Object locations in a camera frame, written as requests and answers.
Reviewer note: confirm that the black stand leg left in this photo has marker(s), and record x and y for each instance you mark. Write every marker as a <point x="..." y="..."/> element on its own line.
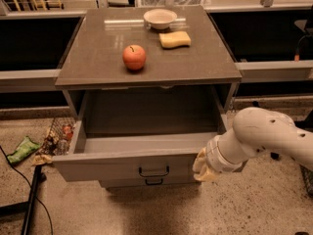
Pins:
<point x="27" y="207"/>

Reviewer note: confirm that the white bowl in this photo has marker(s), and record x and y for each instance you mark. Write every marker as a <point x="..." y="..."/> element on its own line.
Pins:
<point x="160" y="18"/>

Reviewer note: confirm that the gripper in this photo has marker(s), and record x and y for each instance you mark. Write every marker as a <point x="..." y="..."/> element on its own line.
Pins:
<point x="212" y="158"/>

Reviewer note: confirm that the black drawer handle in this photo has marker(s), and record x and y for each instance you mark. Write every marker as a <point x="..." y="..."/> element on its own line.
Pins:
<point x="150" y="175"/>

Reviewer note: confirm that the lower drawer handle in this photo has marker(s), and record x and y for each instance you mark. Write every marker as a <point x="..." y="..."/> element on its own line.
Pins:
<point x="153" y="182"/>

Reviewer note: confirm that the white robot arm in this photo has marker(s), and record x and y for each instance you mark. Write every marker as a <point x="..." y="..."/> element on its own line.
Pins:
<point x="253" y="132"/>

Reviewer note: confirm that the grey drawer cabinet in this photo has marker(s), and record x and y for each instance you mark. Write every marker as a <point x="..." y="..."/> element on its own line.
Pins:
<point x="94" y="61"/>

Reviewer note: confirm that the wire basket with snacks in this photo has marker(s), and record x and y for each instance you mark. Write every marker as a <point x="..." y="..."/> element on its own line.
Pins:
<point x="56" y="142"/>

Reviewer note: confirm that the grey top drawer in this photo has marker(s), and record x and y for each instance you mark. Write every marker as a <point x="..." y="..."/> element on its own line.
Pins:
<point x="118" y="131"/>

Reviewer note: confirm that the wire basket right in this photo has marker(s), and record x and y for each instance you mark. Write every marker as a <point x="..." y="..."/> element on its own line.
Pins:
<point x="307" y="176"/>

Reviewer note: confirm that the yellow sponge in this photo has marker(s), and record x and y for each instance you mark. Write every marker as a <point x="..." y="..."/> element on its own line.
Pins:
<point x="174" y="39"/>

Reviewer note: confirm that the red apple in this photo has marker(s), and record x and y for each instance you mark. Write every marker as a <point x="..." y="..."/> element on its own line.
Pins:
<point x="134" y="57"/>

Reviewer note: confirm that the green snack bag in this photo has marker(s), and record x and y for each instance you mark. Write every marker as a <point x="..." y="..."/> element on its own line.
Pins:
<point x="23" y="150"/>

